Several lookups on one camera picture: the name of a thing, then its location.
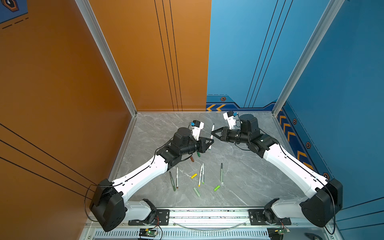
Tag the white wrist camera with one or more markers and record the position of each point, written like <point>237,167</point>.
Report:
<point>196,127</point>
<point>231,118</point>

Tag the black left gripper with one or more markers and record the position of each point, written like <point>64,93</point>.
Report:
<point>203,146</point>

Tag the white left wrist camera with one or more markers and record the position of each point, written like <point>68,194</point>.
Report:
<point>196,127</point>

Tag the black object bottom right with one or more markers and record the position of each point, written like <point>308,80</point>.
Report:
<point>312,236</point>

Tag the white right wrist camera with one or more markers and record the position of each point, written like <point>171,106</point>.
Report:
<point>231,118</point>

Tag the left green circuit board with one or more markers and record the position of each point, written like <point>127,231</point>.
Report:
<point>147,234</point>

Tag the aluminium right corner post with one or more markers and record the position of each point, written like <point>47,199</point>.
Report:
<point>328,16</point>

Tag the dark green pen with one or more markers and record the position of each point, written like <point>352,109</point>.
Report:
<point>172,182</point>

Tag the pale green pen cap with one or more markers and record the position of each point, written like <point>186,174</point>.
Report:
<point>197,192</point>

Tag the aluminium left corner post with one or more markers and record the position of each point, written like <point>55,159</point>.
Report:
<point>101,42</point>

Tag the aluminium corner post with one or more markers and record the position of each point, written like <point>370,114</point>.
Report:
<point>328,16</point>
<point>101,42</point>

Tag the green circuit board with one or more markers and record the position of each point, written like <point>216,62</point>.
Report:
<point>147,234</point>
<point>282,231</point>

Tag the white pen yellow tip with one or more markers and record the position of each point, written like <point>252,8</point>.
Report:
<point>200,176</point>

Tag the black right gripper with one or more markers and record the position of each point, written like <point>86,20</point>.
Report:
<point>228,133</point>

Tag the right green circuit board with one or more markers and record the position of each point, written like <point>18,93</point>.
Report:
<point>282,231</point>

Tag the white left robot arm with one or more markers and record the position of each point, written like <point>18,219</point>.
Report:
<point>111,202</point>

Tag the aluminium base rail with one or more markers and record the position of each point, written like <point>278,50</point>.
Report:
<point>232,223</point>

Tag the white pen green tip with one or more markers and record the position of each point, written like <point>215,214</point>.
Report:
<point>213,128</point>

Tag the light green pen black tip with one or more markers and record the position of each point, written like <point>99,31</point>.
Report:
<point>221,174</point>

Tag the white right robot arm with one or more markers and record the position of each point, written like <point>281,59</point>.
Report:
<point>323,198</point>

